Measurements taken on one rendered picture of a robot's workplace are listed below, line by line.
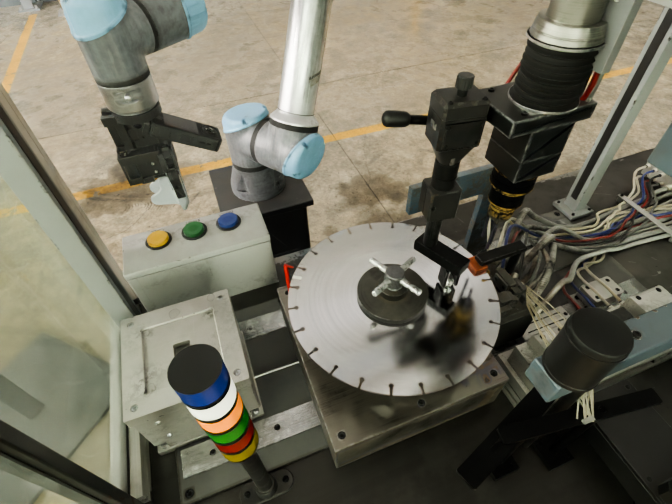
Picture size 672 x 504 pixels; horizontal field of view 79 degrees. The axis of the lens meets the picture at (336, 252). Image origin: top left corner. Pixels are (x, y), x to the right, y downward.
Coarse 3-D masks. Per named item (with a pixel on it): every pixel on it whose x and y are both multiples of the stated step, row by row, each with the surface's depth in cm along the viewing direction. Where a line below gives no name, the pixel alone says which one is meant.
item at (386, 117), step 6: (384, 114) 49; (390, 114) 49; (396, 114) 49; (402, 114) 49; (408, 114) 49; (384, 120) 49; (390, 120) 49; (396, 120) 49; (402, 120) 49; (408, 120) 49; (414, 120) 50; (420, 120) 50; (426, 120) 50; (390, 126) 50; (396, 126) 50; (402, 126) 50
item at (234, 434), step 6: (246, 414) 42; (240, 420) 40; (246, 420) 42; (240, 426) 41; (246, 426) 42; (228, 432) 40; (234, 432) 40; (240, 432) 41; (210, 438) 42; (216, 438) 40; (222, 438) 40; (228, 438) 41; (234, 438) 41; (222, 444) 41; (228, 444) 42
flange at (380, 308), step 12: (384, 264) 67; (396, 264) 67; (372, 276) 65; (408, 276) 65; (420, 276) 65; (360, 288) 64; (372, 288) 64; (420, 288) 63; (360, 300) 62; (372, 300) 62; (384, 300) 62; (396, 300) 62; (408, 300) 62; (420, 300) 62; (372, 312) 61; (384, 312) 61; (396, 312) 61; (408, 312) 61; (420, 312) 61
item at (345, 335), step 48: (336, 240) 72; (384, 240) 72; (336, 288) 65; (432, 288) 65; (480, 288) 64; (336, 336) 59; (384, 336) 59; (432, 336) 59; (480, 336) 59; (384, 384) 54; (432, 384) 54
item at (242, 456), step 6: (258, 438) 48; (252, 444) 46; (246, 450) 45; (252, 450) 46; (228, 456) 45; (234, 456) 45; (240, 456) 45; (246, 456) 46; (234, 462) 46; (240, 462) 46
